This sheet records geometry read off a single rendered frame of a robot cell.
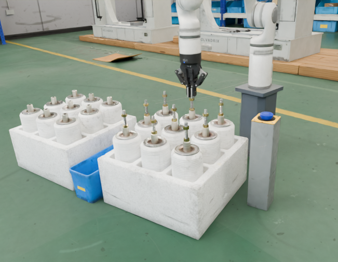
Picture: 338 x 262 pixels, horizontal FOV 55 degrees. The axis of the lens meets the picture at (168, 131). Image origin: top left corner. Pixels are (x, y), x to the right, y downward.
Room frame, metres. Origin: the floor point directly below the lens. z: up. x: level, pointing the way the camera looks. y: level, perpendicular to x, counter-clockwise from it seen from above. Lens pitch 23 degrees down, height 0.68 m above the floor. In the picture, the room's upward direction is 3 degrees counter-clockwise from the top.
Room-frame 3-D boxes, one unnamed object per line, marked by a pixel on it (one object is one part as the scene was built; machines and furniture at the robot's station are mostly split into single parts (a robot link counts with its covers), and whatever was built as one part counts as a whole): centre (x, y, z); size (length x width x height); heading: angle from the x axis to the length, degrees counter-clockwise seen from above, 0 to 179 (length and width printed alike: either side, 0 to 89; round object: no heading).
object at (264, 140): (0.92, -0.30, 0.16); 0.07 x 0.07 x 0.31; 55
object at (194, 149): (0.86, -0.05, 0.25); 0.08 x 0.08 x 0.01
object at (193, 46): (1.14, -0.10, 0.52); 0.11 x 0.09 x 0.06; 140
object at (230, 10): (6.80, -1.58, 0.36); 0.50 x 0.38 x 0.21; 129
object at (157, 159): (0.93, 0.05, 0.16); 0.10 x 0.10 x 0.18
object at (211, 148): (0.96, -0.12, 0.16); 0.10 x 0.10 x 0.18
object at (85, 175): (1.11, 0.24, 0.06); 0.30 x 0.11 x 0.12; 143
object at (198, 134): (0.96, -0.12, 0.25); 0.08 x 0.08 x 0.01
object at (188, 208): (1.03, -0.02, 0.09); 0.39 x 0.39 x 0.18; 55
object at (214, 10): (7.19, -1.26, 0.36); 0.50 x 0.38 x 0.21; 129
